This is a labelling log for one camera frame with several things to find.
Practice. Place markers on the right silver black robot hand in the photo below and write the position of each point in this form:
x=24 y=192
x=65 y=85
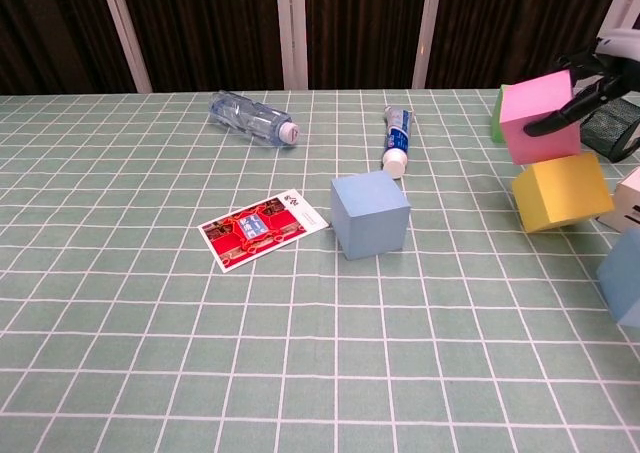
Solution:
x=595 y=75

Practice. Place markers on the pink foam cube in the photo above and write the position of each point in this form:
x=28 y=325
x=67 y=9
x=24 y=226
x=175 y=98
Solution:
x=535 y=98

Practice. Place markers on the green foam cube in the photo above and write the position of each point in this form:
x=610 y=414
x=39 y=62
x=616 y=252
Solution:
x=497 y=118

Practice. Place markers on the yellow foam cube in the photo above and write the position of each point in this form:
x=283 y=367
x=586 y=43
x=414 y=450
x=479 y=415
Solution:
x=562 y=195

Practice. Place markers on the light blue foam cube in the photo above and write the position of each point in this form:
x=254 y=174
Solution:
x=370 y=223
x=625 y=283

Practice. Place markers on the black mesh pen holder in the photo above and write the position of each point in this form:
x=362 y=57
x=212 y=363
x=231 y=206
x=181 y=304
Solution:
x=607 y=125

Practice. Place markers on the white cardboard box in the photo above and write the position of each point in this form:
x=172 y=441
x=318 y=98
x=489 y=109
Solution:
x=627 y=193

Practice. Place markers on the blue white toothpaste tube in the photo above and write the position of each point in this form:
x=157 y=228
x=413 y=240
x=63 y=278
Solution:
x=397 y=138

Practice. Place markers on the clear plastic water bottle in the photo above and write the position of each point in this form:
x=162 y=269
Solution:
x=247 y=115

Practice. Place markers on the red printed postcard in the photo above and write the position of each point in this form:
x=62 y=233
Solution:
x=257 y=230

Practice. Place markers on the dark brown curtain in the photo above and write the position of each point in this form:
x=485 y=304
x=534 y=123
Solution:
x=215 y=23

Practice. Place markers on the green checked tablecloth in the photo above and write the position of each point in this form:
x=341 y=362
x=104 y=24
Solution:
x=200 y=348

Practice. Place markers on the white partition frame post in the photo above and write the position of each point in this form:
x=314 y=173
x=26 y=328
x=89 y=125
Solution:
x=625 y=3
x=426 y=33
x=125 y=33
x=291 y=33

